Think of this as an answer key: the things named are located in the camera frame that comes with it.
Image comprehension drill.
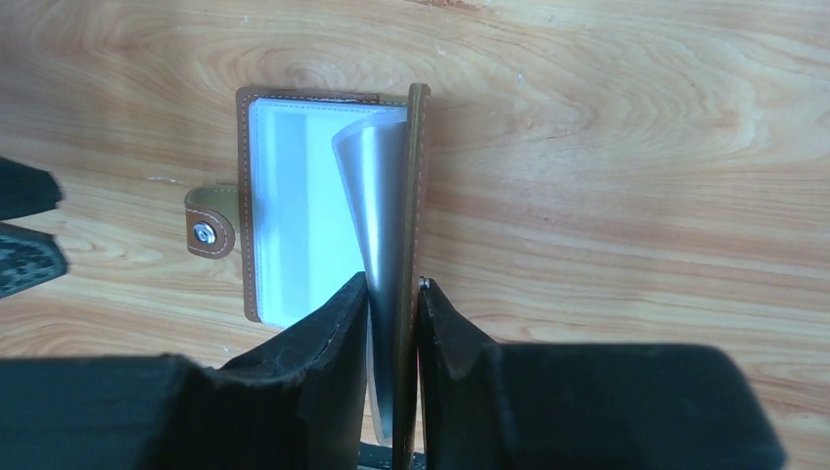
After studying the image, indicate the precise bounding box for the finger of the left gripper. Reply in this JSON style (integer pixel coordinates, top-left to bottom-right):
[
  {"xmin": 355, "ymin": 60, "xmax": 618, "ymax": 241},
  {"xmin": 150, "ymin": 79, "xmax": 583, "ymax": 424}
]
[{"xmin": 1, "ymin": 222, "xmax": 69, "ymax": 299}]

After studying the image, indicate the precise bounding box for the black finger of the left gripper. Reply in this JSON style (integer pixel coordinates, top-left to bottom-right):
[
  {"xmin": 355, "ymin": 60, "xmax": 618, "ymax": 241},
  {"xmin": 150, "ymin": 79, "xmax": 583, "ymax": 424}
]
[{"xmin": 1, "ymin": 157, "xmax": 64, "ymax": 220}]

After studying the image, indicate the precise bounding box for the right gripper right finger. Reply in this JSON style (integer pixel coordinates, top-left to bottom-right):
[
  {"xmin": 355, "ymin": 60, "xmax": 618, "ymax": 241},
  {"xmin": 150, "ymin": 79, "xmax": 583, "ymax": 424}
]
[{"xmin": 418, "ymin": 280, "xmax": 787, "ymax": 469}]

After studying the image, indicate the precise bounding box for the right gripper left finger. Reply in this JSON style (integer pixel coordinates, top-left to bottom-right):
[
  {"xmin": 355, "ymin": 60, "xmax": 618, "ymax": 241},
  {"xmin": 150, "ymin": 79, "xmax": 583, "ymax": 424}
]
[{"xmin": 1, "ymin": 273, "xmax": 368, "ymax": 469}]

